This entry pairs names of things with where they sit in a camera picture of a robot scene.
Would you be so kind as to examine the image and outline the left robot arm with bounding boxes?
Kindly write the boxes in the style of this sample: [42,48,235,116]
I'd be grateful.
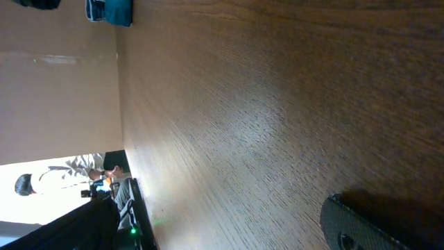
[112,178,158,250]

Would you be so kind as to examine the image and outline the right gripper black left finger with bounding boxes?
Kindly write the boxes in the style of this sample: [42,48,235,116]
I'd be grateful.
[2,197,120,250]

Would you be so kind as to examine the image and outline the black shorts garment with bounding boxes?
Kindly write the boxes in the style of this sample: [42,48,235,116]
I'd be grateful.
[12,0,61,10]

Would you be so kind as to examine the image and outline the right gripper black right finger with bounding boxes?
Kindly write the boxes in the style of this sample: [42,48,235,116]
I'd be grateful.
[320,193,443,250]

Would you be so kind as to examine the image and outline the blue denim jeans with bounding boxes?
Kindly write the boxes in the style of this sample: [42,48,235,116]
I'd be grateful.
[85,0,133,27]

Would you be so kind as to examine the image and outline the person in white shirt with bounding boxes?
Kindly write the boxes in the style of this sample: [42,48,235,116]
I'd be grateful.
[14,150,130,197]

